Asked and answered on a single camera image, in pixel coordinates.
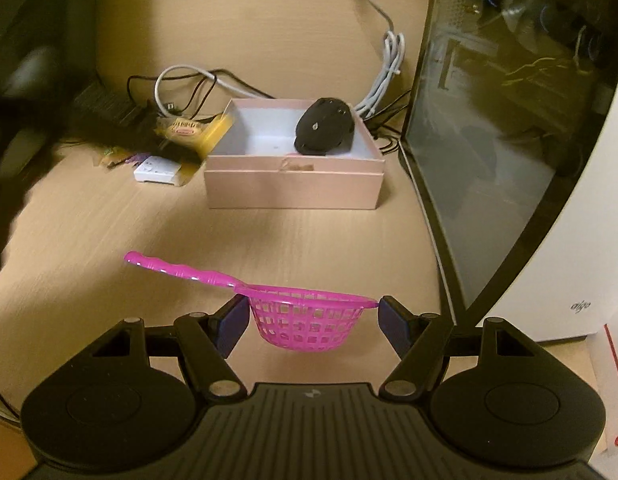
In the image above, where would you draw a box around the small white packet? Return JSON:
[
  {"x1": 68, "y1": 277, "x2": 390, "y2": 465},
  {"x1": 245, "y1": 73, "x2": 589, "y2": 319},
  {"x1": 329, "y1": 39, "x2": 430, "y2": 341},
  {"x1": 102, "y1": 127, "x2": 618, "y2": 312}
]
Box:
[{"x1": 134, "y1": 156, "x2": 183, "y2": 187}]

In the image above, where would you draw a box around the white carton with red stripe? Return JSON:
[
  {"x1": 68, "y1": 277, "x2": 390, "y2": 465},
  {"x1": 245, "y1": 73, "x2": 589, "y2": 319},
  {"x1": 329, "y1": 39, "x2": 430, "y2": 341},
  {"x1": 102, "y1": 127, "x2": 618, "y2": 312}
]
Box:
[{"x1": 589, "y1": 322, "x2": 618, "y2": 480}]

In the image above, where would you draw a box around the pink plastic strainer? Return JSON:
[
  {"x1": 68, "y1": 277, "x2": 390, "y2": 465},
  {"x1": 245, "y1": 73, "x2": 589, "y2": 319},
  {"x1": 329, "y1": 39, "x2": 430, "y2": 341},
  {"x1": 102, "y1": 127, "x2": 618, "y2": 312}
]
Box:
[{"x1": 123, "y1": 251, "x2": 380, "y2": 352}]

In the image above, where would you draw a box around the glass sided computer case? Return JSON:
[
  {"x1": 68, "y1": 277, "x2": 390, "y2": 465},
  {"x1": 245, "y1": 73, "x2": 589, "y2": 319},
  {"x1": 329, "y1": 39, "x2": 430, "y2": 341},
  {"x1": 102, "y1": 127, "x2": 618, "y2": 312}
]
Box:
[{"x1": 399, "y1": 0, "x2": 618, "y2": 346}]

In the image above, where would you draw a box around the pink cardboard box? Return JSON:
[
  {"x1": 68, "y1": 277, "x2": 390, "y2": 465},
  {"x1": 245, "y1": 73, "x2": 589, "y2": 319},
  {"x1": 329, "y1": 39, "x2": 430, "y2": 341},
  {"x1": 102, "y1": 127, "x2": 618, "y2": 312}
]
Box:
[{"x1": 204, "y1": 98, "x2": 385, "y2": 211}]

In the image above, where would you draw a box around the yellow bread packet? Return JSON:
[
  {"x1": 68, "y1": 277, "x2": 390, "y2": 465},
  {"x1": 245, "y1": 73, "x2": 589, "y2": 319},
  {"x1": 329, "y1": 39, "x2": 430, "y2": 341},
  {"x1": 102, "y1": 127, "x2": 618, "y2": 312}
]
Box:
[{"x1": 154, "y1": 112, "x2": 236, "y2": 157}]

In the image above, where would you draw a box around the black power adapter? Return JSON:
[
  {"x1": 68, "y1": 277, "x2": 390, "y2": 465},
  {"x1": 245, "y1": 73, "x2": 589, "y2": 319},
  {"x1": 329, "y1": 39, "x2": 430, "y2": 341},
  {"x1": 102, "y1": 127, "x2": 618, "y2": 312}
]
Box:
[{"x1": 72, "y1": 84, "x2": 146, "y2": 132}]

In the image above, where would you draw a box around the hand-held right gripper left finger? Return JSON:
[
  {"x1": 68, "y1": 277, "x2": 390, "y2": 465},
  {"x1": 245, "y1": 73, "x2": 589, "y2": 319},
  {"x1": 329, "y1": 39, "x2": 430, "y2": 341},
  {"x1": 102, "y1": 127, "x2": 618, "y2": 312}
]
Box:
[{"x1": 89, "y1": 294, "x2": 251, "y2": 402}]

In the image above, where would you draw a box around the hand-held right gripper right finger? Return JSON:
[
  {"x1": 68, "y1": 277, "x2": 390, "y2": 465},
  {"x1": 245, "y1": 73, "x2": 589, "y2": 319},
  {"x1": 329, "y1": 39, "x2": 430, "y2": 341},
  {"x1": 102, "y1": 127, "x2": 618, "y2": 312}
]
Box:
[{"x1": 378, "y1": 296, "x2": 534, "y2": 403}]

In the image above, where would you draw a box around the grey cable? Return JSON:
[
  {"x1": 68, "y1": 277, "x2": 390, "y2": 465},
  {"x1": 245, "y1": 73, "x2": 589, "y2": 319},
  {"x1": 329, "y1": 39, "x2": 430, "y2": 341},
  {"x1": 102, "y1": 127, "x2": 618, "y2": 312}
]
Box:
[{"x1": 154, "y1": 0, "x2": 407, "y2": 116}]

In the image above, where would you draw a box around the black cable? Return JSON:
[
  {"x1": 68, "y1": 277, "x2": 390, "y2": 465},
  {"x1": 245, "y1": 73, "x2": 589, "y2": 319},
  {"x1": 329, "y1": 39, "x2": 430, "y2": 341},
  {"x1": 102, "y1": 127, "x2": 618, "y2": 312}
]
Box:
[
  {"x1": 126, "y1": 69, "x2": 270, "y2": 111},
  {"x1": 359, "y1": 89, "x2": 415, "y2": 156}
]

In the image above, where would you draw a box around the small green yellow packet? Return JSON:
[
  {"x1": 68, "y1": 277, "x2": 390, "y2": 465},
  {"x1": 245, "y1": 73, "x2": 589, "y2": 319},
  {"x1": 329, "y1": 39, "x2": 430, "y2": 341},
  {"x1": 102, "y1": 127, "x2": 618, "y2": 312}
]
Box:
[{"x1": 96, "y1": 146, "x2": 128, "y2": 169}]

